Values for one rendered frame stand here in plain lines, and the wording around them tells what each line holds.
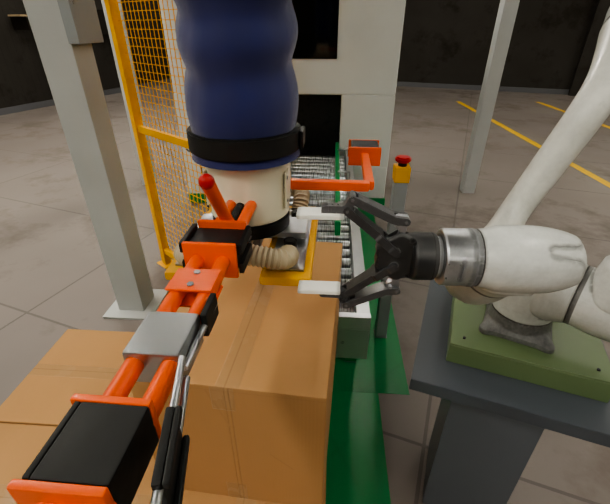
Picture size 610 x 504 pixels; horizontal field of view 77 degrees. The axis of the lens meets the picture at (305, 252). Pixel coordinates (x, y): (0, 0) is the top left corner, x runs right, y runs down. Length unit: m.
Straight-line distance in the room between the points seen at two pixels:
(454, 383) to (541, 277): 0.54
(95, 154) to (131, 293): 0.85
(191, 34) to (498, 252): 0.58
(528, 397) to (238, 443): 0.71
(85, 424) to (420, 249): 0.45
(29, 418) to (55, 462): 1.10
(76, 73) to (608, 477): 2.78
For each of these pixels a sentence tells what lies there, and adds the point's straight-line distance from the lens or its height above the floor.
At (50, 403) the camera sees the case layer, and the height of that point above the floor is 0.54.
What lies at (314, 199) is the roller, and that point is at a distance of 2.62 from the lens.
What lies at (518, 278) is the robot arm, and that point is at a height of 1.23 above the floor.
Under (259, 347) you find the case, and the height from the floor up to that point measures 0.94.
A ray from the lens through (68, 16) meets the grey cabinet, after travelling 2.08.
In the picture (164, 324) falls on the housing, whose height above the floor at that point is 1.25.
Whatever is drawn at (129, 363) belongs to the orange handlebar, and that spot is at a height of 1.24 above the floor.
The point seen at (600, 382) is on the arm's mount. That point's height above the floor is 0.81.
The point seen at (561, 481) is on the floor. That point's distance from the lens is 2.03.
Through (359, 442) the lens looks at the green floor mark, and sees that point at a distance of 1.86.
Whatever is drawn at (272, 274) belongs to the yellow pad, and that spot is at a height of 1.12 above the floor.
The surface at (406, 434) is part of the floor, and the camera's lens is 1.92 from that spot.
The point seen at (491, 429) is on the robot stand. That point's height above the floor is 0.50.
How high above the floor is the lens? 1.55
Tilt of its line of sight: 31 degrees down
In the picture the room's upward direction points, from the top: straight up
